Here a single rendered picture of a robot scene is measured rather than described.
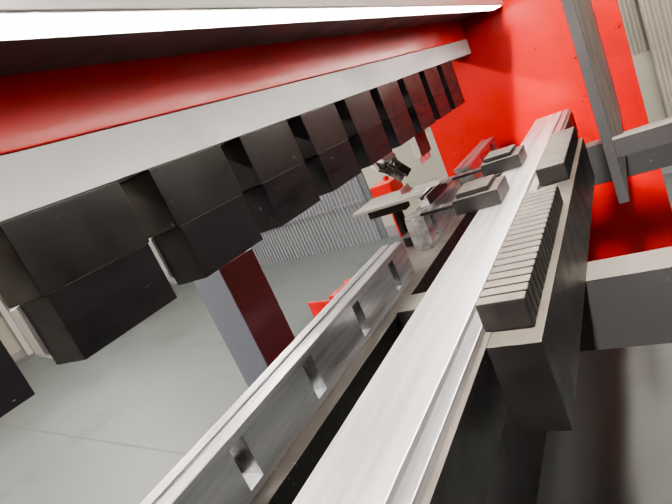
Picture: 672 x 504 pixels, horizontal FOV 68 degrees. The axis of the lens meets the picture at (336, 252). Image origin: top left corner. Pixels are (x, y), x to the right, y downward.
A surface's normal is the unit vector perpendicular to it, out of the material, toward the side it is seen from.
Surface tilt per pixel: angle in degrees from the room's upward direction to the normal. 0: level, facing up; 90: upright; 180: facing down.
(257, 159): 90
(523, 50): 90
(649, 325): 90
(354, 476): 0
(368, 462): 0
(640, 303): 90
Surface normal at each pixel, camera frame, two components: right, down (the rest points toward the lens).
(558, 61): -0.44, 0.40
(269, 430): 0.80, -0.22
